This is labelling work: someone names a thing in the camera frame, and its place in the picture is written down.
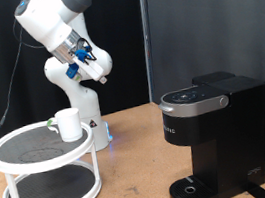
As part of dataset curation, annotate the grey backdrop panel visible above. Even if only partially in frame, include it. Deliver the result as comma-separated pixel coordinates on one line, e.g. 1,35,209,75
136,0,265,198

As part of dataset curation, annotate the wrist camera on blue mount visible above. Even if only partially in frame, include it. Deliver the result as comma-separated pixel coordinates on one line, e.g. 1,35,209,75
64,61,83,84

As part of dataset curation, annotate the blue cable clip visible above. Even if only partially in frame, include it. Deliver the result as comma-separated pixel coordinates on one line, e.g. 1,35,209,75
73,46,93,63

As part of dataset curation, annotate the white mug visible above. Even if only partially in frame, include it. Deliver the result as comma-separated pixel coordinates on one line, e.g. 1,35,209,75
44,105,85,146

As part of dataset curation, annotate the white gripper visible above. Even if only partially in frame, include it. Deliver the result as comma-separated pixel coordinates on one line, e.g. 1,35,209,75
76,48,109,89

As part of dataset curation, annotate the black camera cable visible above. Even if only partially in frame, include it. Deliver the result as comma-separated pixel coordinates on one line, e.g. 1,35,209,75
0,4,110,158

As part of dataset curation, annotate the black Keurig coffee machine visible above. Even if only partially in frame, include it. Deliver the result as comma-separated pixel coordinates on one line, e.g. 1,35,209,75
151,63,265,198

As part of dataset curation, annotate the white two tier turntable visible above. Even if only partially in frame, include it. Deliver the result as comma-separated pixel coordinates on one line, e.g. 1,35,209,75
0,113,106,198

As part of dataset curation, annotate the black tape strip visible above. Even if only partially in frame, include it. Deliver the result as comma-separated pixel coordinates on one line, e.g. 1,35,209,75
243,180,265,198

